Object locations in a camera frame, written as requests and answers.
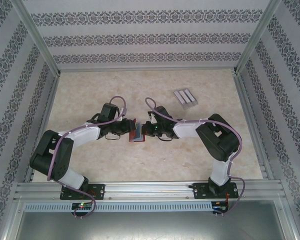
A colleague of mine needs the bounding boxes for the aluminium frame post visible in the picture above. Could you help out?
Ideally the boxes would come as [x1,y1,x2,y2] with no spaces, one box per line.
[11,0,62,76]
[232,0,283,75]

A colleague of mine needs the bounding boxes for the red card holder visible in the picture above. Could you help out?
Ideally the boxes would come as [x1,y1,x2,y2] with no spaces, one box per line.
[128,123,148,144]

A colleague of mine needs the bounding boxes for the grey metal panel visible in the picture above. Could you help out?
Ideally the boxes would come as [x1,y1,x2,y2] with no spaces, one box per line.
[4,199,300,240]

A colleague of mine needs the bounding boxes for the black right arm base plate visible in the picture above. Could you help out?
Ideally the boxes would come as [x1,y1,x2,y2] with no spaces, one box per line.
[192,182,240,200]

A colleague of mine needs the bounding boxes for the clear acrylic card box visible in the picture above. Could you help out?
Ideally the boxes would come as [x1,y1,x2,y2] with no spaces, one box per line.
[173,87,199,111]

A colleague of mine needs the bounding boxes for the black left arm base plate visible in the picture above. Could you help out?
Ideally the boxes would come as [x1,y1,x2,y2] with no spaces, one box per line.
[59,183,106,201]

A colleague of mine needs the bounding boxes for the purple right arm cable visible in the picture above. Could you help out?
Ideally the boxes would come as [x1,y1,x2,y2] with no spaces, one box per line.
[144,96,246,217]

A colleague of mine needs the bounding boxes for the stack of plastic cards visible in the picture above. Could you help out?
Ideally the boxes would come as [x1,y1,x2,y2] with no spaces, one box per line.
[179,89,192,104]
[174,91,186,106]
[184,88,197,103]

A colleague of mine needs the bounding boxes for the blue VIP card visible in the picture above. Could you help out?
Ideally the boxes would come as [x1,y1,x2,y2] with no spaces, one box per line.
[135,123,144,140]

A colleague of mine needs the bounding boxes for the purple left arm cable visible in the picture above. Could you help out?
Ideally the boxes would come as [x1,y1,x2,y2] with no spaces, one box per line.
[46,96,128,219]

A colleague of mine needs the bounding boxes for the aluminium mounting rail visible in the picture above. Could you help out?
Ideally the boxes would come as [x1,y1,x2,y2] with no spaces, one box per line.
[14,181,286,201]

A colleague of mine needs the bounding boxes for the aluminium frame side rail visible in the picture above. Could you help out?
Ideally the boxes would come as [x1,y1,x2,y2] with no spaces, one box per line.
[23,73,62,183]
[233,73,275,181]

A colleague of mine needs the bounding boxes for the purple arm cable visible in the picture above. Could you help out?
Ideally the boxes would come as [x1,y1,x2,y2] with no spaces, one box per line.
[46,96,128,219]
[144,96,246,217]

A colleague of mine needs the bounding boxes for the grey slotted cable duct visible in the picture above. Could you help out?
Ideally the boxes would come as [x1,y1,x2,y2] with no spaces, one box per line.
[23,201,213,213]

